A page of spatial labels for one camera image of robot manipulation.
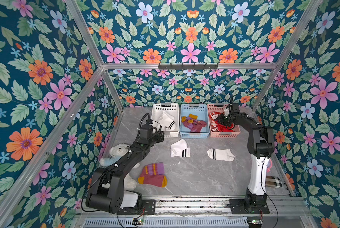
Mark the white plastic basket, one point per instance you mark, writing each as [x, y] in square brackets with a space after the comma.
[171, 109]

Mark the white teddy bear blue sweater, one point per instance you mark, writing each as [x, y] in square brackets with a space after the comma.
[116, 153]

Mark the pink plastic basket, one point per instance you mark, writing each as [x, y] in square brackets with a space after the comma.
[220, 108]

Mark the plaid beige pouch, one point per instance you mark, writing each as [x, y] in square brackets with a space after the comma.
[273, 182]

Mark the purple striped sock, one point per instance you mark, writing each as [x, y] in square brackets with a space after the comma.
[153, 174]
[195, 126]
[190, 118]

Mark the light blue plastic basket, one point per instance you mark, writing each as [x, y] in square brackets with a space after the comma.
[199, 110]

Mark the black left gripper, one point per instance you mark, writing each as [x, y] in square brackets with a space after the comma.
[160, 138]

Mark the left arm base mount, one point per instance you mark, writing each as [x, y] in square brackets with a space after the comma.
[144, 207]

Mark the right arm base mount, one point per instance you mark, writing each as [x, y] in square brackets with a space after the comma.
[250, 204]

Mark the black hook rail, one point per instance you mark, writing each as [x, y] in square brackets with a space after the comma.
[188, 66]

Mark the small white ankle sock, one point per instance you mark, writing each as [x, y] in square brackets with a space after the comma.
[159, 124]

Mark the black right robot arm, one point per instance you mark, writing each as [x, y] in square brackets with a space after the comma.
[260, 146]

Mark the white sock black stripes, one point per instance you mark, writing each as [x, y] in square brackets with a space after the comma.
[180, 149]
[169, 121]

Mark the red white striped santa sock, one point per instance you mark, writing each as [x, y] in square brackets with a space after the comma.
[214, 121]

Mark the pink alarm clock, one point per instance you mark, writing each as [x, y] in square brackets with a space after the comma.
[269, 165]

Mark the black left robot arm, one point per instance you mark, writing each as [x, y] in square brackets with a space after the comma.
[106, 192]

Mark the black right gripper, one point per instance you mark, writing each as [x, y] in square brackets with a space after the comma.
[224, 120]

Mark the purple striped sock bottom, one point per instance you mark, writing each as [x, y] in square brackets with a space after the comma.
[195, 126]

